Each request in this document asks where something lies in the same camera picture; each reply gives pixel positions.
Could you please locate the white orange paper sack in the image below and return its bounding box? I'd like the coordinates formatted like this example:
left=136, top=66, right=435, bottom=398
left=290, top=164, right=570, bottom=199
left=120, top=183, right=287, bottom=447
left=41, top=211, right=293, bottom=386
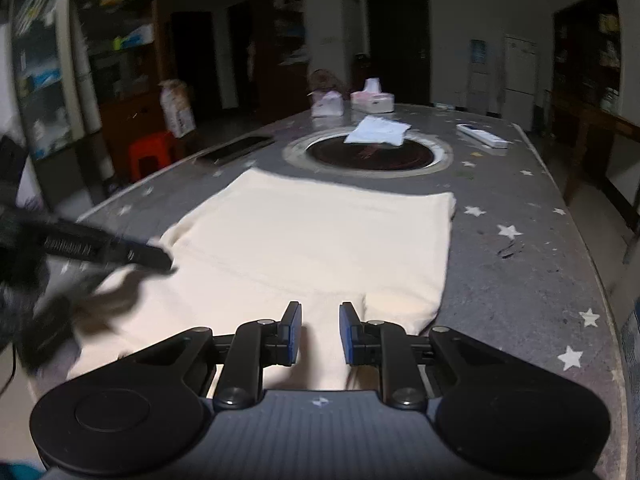
left=159, top=79, right=197, bottom=138

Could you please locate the white folded paper napkin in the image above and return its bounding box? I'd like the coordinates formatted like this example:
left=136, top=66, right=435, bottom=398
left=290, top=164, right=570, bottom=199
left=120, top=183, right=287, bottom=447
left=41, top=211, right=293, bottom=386
left=344, top=115, right=412, bottom=147

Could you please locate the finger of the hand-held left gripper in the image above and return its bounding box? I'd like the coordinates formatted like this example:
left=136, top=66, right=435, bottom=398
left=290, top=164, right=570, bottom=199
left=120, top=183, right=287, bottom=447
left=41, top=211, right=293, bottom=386
left=42, top=219, right=175, bottom=275
left=20, top=280, right=108, bottom=373

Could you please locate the red plastic stool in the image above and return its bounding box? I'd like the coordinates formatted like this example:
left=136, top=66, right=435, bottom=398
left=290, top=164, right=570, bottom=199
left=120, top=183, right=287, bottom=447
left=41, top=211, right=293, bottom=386
left=127, top=131, right=183, bottom=183

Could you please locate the wide wooden shelf cabinet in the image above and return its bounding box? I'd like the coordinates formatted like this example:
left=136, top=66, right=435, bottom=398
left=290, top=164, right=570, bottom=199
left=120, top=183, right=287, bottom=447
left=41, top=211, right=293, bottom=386
left=72, top=0, right=168, bottom=178

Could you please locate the dark wooden door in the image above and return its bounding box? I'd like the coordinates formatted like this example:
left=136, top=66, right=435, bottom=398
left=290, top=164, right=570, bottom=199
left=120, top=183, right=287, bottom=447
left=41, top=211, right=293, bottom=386
left=366, top=0, right=431, bottom=107

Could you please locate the grey star-printed tablecloth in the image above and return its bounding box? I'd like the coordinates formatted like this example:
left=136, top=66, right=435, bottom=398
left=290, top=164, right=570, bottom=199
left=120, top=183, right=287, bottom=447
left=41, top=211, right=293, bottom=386
left=27, top=102, right=628, bottom=480

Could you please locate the large pink white tissue box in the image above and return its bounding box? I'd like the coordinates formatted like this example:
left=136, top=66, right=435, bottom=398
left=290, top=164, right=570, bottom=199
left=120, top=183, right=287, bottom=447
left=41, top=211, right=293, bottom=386
left=350, top=78, right=395, bottom=113

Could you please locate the small pink white tissue pack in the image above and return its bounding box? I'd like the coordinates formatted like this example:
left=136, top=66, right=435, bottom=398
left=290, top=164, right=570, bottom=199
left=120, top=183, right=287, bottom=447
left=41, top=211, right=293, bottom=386
left=307, top=91, right=344, bottom=118

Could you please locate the black cable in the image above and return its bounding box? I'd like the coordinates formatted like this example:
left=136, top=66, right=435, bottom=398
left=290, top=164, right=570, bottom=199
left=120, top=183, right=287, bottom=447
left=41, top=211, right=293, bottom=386
left=0, top=345, right=18, bottom=398

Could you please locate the blue sofa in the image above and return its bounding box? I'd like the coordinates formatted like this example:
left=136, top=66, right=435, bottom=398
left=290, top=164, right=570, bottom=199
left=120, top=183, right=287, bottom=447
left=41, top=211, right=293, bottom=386
left=620, top=305, right=640, bottom=391

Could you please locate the round black built-in cooktop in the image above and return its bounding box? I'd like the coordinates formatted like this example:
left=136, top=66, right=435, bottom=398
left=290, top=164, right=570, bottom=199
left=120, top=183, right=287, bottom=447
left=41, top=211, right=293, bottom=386
left=282, top=129, right=453, bottom=178

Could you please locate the black flat rectangular device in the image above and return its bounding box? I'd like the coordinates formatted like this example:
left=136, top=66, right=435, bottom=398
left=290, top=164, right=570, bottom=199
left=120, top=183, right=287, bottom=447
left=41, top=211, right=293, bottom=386
left=194, top=135, right=276, bottom=165

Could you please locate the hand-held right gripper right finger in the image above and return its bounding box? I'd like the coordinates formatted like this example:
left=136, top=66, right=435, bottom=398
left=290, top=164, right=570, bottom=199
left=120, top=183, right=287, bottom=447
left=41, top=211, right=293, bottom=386
left=339, top=302, right=526, bottom=409

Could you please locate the wooden shelf cabinet with boxes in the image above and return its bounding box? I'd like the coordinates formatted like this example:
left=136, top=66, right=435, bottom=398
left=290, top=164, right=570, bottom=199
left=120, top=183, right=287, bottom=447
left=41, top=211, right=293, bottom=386
left=552, top=0, right=623, bottom=116

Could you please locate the white water dispenser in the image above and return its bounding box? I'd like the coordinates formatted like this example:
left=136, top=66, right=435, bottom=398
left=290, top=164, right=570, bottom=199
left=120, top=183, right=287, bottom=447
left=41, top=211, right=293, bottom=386
left=467, top=39, right=492, bottom=113

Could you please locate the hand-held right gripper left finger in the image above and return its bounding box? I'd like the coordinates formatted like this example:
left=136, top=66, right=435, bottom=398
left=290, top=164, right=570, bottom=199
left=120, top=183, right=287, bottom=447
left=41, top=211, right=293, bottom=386
left=117, top=301, right=302, bottom=411

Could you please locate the brown wooden side table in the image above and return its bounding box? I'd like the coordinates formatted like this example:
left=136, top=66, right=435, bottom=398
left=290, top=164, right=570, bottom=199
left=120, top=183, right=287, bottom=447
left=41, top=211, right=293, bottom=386
left=550, top=97, right=640, bottom=233

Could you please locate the small round fan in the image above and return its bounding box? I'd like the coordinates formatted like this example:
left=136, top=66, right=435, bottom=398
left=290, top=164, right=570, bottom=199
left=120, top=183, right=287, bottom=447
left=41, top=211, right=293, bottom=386
left=307, top=69, right=342, bottom=94

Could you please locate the white shelf unit with boxes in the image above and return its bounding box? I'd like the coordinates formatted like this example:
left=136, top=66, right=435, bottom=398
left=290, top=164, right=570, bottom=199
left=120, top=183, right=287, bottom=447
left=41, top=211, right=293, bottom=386
left=10, top=0, right=88, bottom=161

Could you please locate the cream cloth garment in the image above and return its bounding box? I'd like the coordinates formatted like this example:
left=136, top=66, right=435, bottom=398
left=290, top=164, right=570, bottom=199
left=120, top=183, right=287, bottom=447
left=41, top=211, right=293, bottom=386
left=67, top=168, right=457, bottom=391

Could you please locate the narrow dark wooden shelf cabinet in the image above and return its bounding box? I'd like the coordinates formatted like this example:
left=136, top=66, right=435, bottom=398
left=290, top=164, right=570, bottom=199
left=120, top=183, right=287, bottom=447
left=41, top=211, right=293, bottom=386
left=250, top=0, right=308, bottom=121

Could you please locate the white remote control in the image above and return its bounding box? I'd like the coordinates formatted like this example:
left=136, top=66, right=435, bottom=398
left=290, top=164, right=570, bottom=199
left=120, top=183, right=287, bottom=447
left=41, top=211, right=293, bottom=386
left=456, top=123, right=511, bottom=150

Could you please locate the white refrigerator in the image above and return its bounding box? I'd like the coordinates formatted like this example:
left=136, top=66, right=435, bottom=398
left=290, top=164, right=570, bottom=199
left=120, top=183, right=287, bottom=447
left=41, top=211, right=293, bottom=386
left=502, top=34, right=538, bottom=122

